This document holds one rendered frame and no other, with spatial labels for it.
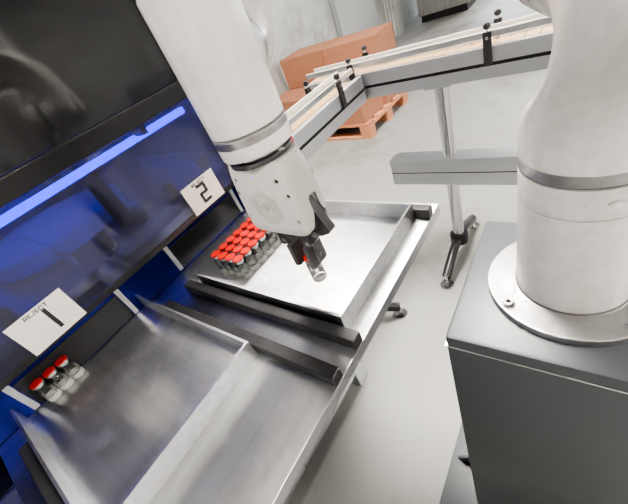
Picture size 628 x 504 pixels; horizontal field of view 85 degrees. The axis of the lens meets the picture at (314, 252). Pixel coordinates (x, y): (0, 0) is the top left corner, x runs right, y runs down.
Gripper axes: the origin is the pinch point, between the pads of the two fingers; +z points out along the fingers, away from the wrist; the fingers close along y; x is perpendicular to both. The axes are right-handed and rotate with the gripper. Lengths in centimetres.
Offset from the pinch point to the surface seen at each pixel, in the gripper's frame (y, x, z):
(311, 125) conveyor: -44, 59, 8
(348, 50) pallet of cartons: -166, 276, 38
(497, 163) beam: 0, 100, 47
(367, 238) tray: -1.2, 14.9, 11.0
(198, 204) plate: -31.9, 5.2, -1.2
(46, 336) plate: -31.0, -27.8, -1.1
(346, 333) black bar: 6.9, -5.5, 8.9
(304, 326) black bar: 0.1, -6.6, 9.2
